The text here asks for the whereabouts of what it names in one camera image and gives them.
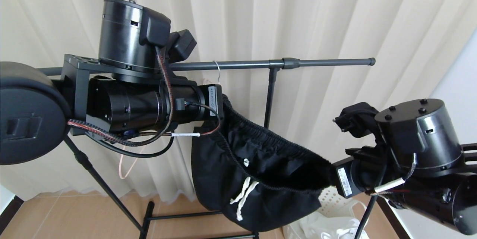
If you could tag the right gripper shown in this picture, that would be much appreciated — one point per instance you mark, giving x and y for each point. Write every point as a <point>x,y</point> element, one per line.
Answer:
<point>439,201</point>

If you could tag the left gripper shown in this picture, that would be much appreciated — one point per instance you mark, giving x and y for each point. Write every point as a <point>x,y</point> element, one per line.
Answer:
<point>130,104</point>

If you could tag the pink clothes hanger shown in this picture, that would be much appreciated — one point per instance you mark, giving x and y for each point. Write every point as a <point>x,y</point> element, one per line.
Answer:
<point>218,68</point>
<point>120,170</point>

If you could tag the black shorts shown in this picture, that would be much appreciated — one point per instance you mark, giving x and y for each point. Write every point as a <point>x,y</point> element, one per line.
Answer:
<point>268,164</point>

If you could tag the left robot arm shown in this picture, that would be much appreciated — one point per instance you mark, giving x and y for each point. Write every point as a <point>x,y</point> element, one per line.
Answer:
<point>29,119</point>

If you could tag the white laundry basket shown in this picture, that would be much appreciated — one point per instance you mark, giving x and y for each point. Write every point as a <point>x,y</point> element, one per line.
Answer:
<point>333,198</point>

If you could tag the heap of clothes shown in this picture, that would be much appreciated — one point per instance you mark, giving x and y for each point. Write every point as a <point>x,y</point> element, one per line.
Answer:
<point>328,229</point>

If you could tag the black clothes rack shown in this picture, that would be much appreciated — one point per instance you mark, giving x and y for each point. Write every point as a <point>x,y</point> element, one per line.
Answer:
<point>328,62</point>

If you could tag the white curtain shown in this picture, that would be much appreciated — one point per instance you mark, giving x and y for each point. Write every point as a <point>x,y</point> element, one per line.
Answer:
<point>335,8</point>

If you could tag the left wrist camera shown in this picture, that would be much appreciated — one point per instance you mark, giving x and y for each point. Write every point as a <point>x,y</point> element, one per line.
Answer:
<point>184,45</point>

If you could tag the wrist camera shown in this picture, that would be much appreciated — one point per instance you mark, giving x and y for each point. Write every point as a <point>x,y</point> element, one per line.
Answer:
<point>354,118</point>
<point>184,45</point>

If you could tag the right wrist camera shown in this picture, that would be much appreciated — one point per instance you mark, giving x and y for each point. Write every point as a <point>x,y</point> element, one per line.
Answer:
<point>354,118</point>

